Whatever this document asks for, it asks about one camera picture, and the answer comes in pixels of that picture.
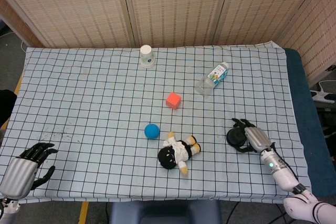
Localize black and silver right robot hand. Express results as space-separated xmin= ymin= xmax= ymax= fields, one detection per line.
xmin=231 ymin=118 xmax=276 ymax=154

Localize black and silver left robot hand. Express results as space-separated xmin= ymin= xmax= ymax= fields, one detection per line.
xmin=0 ymin=142 xmax=59 ymax=200

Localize black round cup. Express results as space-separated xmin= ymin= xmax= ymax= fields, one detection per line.
xmin=226 ymin=127 xmax=249 ymax=146

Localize white floral paper cup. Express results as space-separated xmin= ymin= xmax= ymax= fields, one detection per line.
xmin=139 ymin=45 xmax=156 ymax=68

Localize dark blue table pad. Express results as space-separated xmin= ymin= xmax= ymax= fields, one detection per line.
xmin=282 ymin=48 xmax=336 ymax=198

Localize black rounded object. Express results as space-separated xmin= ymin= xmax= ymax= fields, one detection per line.
xmin=0 ymin=89 xmax=18 ymax=130

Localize black equipment box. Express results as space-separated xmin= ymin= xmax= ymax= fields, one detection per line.
xmin=316 ymin=103 xmax=336 ymax=141

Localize clear plastic bottle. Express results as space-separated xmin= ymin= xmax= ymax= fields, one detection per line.
xmin=194 ymin=61 xmax=230 ymax=95

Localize black-headed plush doll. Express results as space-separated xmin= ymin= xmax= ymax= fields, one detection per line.
xmin=157 ymin=131 xmax=202 ymax=177

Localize orange cube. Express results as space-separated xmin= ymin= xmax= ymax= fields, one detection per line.
xmin=165 ymin=91 xmax=182 ymax=110

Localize checkered light blue tablecloth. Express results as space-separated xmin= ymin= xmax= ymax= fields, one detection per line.
xmin=0 ymin=40 xmax=308 ymax=205

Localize blue ball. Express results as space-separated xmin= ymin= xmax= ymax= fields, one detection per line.
xmin=144 ymin=123 xmax=161 ymax=140

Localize bamboo screen panel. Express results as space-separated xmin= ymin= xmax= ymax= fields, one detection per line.
xmin=0 ymin=0 xmax=132 ymax=49
xmin=277 ymin=0 xmax=336 ymax=87
xmin=0 ymin=0 xmax=44 ymax=48
xmin=120 ymin=0 xmax=233 ymax=48
xmin=212 ymin=0 xmax=326 ymax=48

